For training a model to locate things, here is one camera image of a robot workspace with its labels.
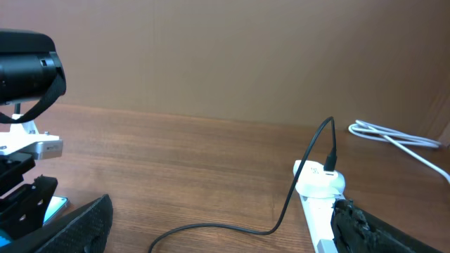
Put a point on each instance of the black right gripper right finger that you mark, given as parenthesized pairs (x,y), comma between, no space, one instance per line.
(357,231)

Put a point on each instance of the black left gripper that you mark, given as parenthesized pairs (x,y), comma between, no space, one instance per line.
(23,210)

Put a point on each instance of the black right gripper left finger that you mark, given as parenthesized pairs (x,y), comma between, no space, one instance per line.
(84,230)

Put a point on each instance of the smartphone with blue screen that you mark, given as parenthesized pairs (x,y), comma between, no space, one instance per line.
(56,206)

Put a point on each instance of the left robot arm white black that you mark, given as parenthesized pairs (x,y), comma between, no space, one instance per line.
(32,80)

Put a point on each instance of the white charger adapter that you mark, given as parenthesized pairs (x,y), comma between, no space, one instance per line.
(315,182)

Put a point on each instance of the white power strip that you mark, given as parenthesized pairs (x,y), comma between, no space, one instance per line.
(318,213)

